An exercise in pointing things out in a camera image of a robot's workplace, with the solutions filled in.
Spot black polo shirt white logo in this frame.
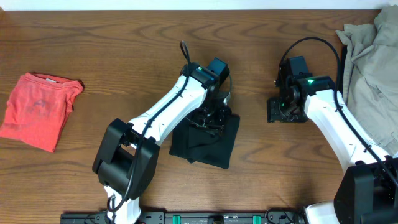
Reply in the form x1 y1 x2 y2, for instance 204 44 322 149
169 114 240 169

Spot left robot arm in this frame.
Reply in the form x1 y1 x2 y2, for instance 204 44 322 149
92 58 239 223

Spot folded red t-shirt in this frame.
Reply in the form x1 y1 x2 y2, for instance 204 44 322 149
1 73 84 152

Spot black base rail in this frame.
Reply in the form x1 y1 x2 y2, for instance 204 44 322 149
60 209 307 224

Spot beige khaki garment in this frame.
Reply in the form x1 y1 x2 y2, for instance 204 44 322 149
336 5 397 157

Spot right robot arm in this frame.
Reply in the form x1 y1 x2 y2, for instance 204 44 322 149
267 56 397 223

